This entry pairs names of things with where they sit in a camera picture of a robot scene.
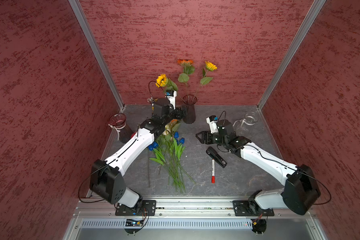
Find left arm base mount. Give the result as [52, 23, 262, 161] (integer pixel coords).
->
[114, 200, 157, 217]

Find aluminium front rail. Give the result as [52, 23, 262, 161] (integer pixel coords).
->
[74, 196, 316, 220]

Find aluminium corner profile left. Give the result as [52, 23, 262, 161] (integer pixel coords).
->
[69, 0, 126, 113]

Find dark ribbed glass vase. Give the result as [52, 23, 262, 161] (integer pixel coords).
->
[183, 95, 198, 124]

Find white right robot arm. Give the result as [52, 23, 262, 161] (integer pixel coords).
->
[196, 115, 321, 216]

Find blue tulip pair right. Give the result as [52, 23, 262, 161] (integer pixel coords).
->
[174, 132, 185, 145]

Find black stapler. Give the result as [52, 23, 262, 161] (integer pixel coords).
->
[206, 147, 227, 168]

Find orange gerbera flower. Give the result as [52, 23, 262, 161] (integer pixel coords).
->
[177, 60, 195, 101]

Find aluminium corner profile right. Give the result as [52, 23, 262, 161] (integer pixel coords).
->
[257, 0, 326, 111]

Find red capped white marker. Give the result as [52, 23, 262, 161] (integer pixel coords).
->
[211, 159, 215, 184]

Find white rose flower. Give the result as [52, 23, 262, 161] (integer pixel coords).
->
[163, 120, 182, 136]

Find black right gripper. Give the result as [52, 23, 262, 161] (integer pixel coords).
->
[195, 130, 228, 146]

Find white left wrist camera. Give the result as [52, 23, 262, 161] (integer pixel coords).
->
[166, 90, 177, 109]

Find clear glass vase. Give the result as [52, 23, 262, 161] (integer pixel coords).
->
[233, 111, 259, 132]

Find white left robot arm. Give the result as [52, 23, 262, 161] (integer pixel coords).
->
[89, 97, 186, 208]

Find blue tulip pair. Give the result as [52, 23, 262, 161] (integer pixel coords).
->
[148, 141, 159, 151]
[174, 132, 185, 145]

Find blue tulip pair left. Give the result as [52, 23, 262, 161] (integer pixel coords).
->
[148, 141, 159, 151]

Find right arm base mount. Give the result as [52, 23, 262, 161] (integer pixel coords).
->
[233, 200, 275, 217]

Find aluminium corner profile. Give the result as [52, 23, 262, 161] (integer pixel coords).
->
[69, 0, 126, 113]
[257, 0, 326, 111]

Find yellow sunflower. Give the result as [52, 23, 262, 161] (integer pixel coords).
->
[195, 61, 218, 95]
[156, 74, 178, 91]

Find red glass vase with ribbon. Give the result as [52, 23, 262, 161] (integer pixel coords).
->
[108, 113, 134, 144]

